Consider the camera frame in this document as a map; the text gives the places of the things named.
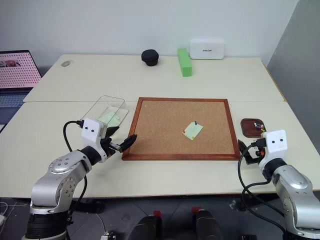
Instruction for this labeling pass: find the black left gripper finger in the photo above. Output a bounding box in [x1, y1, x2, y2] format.
[106, 125, 121, 138]
[118, 134, 139, 154]

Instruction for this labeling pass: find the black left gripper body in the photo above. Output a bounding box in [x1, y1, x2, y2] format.
[99, 136, 123, 158]

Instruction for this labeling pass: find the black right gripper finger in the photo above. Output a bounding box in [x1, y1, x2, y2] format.
[237, 139, 249, 155]
[244, 152, 260, 165]

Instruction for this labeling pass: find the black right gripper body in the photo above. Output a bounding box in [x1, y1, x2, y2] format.
[247, 139, 266, 162]

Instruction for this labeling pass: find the wood framed cork board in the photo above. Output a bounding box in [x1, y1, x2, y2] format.
[121, 97, 241, 162]

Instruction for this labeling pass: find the light green paper note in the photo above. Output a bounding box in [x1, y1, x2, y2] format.
[183, 121, 204, 140]

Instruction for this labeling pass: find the green paper notes stack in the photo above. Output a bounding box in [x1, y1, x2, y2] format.
[96, 111, 121, 128]

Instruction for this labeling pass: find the brown wooden tray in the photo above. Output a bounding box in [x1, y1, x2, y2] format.
[240, 117, 268, 139]

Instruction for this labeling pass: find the clear plastic container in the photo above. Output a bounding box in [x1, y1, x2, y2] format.
[79, 95, 129, 131]

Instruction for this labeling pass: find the dark rounded shape red tab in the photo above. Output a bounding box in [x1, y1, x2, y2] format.
[128, 210, 165, 240]
[191, 206, 225, 240]

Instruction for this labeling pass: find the black round zip case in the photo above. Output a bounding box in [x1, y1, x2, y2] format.
[140, 49, 160, 67]

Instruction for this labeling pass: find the green rectangular box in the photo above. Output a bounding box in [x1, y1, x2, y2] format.
[177, 47, 194, 78]

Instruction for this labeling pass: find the white rectangular device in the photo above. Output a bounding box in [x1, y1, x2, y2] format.
[189, 38, 225, 61]

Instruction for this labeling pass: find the grey partition panel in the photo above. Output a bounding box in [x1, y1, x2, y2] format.
[265, 0, 320, 102]

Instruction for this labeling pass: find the open laptop pink screen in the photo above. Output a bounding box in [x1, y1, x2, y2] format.
[0, 49, 43, 126]

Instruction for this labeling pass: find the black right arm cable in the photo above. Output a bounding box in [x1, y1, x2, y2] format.
[237, 141, 288, 235]

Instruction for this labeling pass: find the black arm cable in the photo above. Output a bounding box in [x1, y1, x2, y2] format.
[62, 120, 89, 216]
[237, 141, 288, 235]

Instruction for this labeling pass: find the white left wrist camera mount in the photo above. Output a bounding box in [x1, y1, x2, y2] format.
[80, 118, 109, 164]

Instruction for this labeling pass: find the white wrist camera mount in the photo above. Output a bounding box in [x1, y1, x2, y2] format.
[80, 118, 109, 164]
[258, 129, 288, 171]

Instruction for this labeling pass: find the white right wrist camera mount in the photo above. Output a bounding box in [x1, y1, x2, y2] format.
[258, 129, 288, 171]

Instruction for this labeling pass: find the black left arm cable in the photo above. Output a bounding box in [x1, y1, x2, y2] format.
[62, 120, 89, 216]

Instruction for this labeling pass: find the white floor cable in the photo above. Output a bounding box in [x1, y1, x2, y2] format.
[0, 200, 30, 226]

